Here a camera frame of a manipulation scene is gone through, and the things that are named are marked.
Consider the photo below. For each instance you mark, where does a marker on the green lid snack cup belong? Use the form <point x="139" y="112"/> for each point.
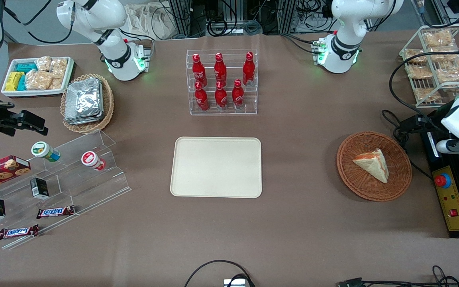
<point x="43" y="150"/>

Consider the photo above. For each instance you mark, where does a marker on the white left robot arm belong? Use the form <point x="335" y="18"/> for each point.
<point x="347" y="24"/>

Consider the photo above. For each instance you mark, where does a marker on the yellow snack packet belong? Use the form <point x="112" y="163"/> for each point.
<point x="13" y="81"/>

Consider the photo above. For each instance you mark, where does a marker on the red emergency stop button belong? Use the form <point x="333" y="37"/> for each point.
<point x="443" y="181"/>

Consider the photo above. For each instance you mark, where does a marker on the yellow control panel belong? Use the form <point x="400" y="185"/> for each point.
<point x="452" y="199"/>

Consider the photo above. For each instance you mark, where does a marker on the white rectangular snack bin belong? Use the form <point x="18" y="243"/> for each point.
<point x="10" y="93"/>

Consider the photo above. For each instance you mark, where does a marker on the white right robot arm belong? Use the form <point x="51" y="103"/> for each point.
<point x="114" y="16"/>

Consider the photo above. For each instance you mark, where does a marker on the red lid snack cup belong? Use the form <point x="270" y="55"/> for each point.
<point x="91" y="159"/>

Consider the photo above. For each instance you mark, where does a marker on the clear acrylic stepped shelf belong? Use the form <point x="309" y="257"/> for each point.
<point x="94" y="187"/>

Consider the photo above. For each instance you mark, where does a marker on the red cola bottle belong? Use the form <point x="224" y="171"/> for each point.
<point x="220" y="69"/>
<point x="238" y="96"/>
<point x="248" y="69"/>
<point x="198" y="71"/>
<point x="201" y="99"/>
<point x="220" y="97"/>

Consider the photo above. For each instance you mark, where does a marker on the white cloth bag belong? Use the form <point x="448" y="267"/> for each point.
<point x="150" y="22"/>

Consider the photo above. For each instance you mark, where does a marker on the clear rice cracker bag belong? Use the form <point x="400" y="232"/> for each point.
<point x="55" y="83"/>
<point x="43" y="63"/>
<point x="37" y="80"/>
<point x="59" y="67"/>

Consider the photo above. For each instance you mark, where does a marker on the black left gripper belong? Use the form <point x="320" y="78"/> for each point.
<point x="424" y="123"/>

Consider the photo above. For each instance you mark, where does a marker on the silver foil pouch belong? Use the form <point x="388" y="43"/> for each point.
<point x="83" y="97"/>
<point x="86" y="121"/>

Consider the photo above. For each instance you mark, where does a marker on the clear acrylic bottle rack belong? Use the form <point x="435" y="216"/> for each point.
<point x="229" y="112"/>

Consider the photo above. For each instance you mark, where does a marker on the bagged fried snack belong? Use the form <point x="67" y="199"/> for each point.
<point x="419" y="71"/>
<point x="444" y="50"/>
<point x="438" y="38"/>
<point x="452" y="73"/>
<point x="426" y="94"/>
<point x="415" y="56"/>

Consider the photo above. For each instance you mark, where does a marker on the beige plastic tray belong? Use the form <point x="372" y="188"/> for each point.
<point x="215" y="167"/>

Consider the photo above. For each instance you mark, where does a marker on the oval tan wicker basket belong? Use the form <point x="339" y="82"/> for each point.
<point x="108" y="105"/>

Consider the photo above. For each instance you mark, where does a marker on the brown snickers bar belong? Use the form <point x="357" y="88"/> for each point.
<point x="55" y="212"/>
<point x="17" y="232"/>

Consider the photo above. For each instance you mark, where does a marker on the teal snack packet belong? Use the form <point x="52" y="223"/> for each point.
<point x="26" y="67"/>
<point x="22" y="83"/>

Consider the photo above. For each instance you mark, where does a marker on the triangular sandwich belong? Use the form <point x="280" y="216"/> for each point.
<point x="375" y="165"/>

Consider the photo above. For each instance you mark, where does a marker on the round brown wicker basket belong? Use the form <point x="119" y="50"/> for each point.
<point x="349" y="175"/>

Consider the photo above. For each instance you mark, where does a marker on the small silver device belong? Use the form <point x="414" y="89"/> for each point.
<point x="235" y="283"/>

